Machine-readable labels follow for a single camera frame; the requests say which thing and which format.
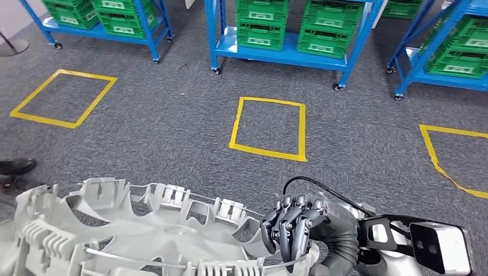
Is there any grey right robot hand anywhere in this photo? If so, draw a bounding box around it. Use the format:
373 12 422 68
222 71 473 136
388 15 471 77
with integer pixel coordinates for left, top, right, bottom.
260 193 361 276

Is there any silver plastic wheel hubcap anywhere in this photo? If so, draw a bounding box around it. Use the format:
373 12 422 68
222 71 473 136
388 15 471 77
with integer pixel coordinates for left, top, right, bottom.
0 177 320 276

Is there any blue steel shelf rack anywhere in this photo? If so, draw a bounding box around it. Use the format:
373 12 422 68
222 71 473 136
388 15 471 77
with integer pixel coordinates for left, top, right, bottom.
204 0 384 91
19 0 175 64
386 0 488 101

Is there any yellow floor tape square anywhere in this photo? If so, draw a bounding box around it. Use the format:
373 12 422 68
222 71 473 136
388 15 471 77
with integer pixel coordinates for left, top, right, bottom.
418 124 488 200
228 96 308 163
9 68 118 129

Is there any person's black shoe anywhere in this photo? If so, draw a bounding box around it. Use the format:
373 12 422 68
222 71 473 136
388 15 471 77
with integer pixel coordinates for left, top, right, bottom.
0 159 38 177

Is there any grey round stanchion base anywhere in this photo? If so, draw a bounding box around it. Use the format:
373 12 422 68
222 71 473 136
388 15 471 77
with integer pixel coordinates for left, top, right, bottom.
0 30 29 58

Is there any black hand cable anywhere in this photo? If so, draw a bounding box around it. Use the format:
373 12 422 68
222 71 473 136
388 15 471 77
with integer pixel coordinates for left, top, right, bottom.
283 176 378 218

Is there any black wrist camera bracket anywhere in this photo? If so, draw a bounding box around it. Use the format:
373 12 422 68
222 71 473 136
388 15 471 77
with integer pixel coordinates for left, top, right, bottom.
358 214 416 258

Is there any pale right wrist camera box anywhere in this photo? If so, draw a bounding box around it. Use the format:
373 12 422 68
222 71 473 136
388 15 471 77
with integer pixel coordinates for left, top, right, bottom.
410 222 475 276

